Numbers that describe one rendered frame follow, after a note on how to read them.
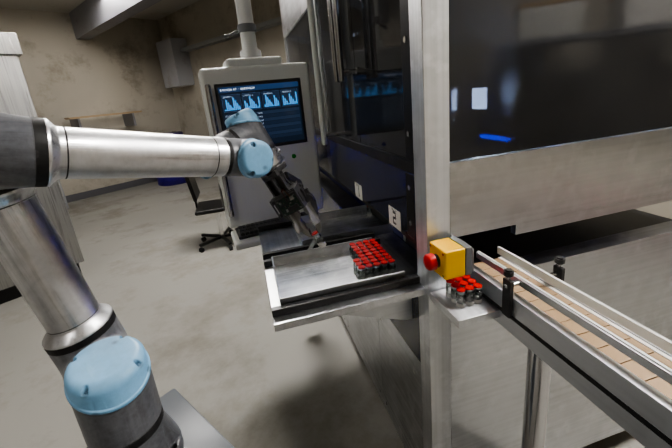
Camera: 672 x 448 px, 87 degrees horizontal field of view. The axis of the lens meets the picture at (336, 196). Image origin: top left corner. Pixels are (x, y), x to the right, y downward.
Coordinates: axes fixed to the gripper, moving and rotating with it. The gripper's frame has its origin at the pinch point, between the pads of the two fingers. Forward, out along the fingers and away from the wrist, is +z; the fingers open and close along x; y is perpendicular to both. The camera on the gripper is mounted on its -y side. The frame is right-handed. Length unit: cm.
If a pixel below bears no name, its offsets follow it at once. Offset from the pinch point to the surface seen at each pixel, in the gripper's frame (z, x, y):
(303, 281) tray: 13.2, -11.6, -2.0
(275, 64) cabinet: -52, 0, -88
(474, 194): 10.4, 40.8, 1.8
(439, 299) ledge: 27.8, 21.3, 10.6
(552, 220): 31, 57, -5
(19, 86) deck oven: -153, -203, -196
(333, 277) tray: 16.8, -3.7, -3.2
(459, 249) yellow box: 15.5, 31.0, 13.7
